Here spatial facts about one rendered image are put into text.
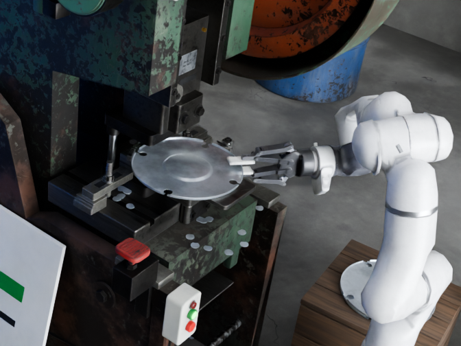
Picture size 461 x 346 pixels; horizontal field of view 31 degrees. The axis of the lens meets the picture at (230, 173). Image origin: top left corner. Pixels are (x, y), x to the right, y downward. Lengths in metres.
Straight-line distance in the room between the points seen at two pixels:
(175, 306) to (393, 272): 0.52
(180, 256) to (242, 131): 1.92
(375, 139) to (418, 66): 3.24
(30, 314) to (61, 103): 0.58
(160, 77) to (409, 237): 0.65
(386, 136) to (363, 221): 1.72
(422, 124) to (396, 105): 0.10
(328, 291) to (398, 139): 0.84
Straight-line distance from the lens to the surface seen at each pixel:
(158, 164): 2.18
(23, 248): 2.30
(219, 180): 2.15
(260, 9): 2.35
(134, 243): 1.94
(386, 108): 1.92
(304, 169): 2.25
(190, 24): 2.02
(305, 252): 3.27
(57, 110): 2.17
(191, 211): 2.18
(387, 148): 1.82
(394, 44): 5.27
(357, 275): 2.63
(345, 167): 2.25
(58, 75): 2.13
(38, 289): 2.30
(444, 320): 2.59
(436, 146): 1.86
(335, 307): 2.51
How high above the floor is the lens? 1.95
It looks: 32 degrees down
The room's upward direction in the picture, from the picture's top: 9 degrees clockwise
